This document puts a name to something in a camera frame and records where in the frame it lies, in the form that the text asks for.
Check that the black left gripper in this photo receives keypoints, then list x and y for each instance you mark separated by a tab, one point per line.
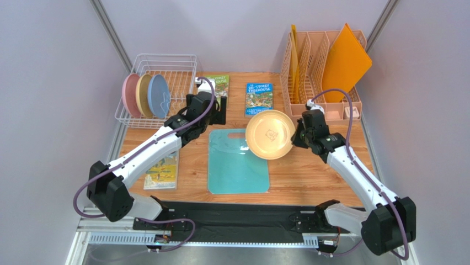
219	117

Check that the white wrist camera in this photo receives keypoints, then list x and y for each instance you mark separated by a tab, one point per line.
311	105
205	86

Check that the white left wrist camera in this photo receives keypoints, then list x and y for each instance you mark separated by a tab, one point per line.
205	86

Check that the white wire dish rack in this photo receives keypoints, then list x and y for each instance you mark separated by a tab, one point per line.
179	72

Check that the blue plate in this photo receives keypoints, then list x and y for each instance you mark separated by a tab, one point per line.
158	95

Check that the Brideshead Revisited paperback book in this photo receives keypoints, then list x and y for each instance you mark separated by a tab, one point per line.
164	174

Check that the pink plastic desk organizer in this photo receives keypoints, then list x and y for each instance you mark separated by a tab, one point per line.
312	49

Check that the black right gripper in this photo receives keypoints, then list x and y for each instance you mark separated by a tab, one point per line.
303	133

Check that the tan plate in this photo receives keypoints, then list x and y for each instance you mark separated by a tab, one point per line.
142	95

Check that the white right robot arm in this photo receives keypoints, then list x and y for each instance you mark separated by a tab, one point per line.
388	221

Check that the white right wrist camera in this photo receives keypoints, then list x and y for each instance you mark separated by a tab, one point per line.
311	105

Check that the thin orange folder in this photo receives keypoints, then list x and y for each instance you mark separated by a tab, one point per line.
294	65

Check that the teal cutting board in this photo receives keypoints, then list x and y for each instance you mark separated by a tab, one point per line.
232	167

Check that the black base mat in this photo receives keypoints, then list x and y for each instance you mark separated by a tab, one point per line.
238	223

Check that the pink plate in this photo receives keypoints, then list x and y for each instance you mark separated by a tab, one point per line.
129	95

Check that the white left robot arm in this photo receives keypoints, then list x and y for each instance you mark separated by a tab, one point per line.
109	184

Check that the aluminium frame rail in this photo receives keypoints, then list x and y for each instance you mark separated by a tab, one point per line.
101	231

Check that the blue 26-Storey Treehouse book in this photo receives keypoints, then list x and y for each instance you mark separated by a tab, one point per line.
258	98

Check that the green 65-Storey Treehouse book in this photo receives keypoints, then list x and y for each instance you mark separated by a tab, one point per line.
221	85

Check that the yellow bear plate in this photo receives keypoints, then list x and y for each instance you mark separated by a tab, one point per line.
268	134

